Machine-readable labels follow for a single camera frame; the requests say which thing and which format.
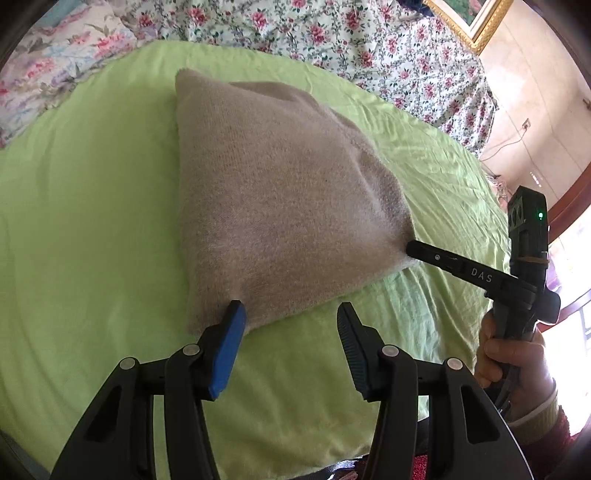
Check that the rose floral white quilt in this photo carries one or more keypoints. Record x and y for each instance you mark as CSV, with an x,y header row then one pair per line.
x,y
413,61

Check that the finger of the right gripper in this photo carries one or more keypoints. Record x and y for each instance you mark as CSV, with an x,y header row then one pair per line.
x,y
475,273

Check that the gold framed landscape painting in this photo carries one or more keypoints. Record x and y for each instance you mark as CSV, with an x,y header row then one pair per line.
x,y
473,21

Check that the beige knit sweater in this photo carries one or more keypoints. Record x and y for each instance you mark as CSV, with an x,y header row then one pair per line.
x,y
284,204

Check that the red knit sleeve forearm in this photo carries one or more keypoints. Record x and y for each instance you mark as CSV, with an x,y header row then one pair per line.
x,y
544,436

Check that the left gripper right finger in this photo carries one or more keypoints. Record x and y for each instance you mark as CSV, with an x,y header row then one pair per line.
x,y
467,438

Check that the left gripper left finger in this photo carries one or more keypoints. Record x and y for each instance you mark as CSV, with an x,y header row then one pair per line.
x,y
114,438

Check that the pastel floral pillow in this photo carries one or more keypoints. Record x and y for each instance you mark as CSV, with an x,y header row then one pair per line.
x,y
51,59

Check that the green bed sheet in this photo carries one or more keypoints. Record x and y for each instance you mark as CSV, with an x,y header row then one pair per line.
x,y
91,270

